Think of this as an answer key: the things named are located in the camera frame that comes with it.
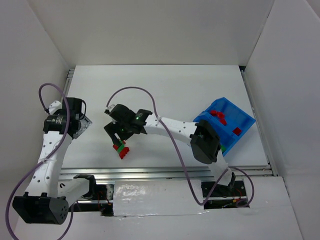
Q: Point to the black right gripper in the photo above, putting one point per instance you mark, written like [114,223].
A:
[114,130]

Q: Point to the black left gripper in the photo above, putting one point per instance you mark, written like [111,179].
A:
[81,124]

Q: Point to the red long toothed lego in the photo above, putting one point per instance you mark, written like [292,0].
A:
[124,152]

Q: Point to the red arch lego piece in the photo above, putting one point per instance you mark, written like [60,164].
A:
[217,114]

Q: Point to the green 2x4 lego brick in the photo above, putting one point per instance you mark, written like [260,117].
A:
[223,149]

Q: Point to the red rounded lego brick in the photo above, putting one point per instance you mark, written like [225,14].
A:
[237,131]

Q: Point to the thin green lego plate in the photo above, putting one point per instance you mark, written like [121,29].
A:
[120,148]

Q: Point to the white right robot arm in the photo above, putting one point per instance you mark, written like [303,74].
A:
[200,136]

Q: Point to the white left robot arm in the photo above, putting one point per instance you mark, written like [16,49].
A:
[45,200]

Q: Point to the white foil cover sheet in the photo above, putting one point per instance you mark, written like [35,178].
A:
[154,198]

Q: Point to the blue plastic divided bin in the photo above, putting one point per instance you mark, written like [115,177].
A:
[234,116]

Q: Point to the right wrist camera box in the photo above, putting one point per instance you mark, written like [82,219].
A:
[108,109]

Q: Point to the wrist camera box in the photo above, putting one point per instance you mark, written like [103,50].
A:
[53,107]
[108,109]

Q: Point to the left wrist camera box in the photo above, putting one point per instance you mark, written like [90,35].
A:
[53,107]

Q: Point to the aluminium front rail frame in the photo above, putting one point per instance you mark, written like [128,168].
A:
[106,175]

